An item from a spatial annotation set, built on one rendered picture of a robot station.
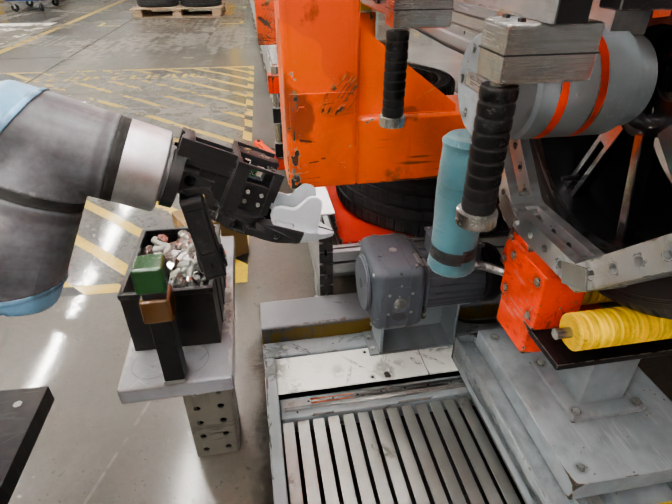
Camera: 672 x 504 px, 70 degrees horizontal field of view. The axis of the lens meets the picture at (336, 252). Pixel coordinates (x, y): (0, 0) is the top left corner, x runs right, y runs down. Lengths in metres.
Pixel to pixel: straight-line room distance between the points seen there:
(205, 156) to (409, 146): 0.70
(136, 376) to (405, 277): 0.58
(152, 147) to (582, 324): 0.62
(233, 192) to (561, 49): 0.34
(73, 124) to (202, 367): 0.43
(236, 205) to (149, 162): 0.10
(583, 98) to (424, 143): 0.55
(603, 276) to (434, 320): 0.76
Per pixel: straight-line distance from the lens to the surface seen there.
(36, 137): 0.52
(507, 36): 0.46
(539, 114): 0.65
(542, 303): 0.84
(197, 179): 0.55
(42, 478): 1.36
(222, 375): 0.78
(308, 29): 1.04
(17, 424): 1.05
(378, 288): 1.07
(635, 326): 0.84
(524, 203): 0.91
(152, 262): 0.66
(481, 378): 1.22
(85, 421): 1.42
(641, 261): 0.68
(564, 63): 0.49
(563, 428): 1.07
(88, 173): 0.52
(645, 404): 1.19
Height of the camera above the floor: 1.01
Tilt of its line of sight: 33 degrees down
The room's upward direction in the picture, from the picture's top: straight up
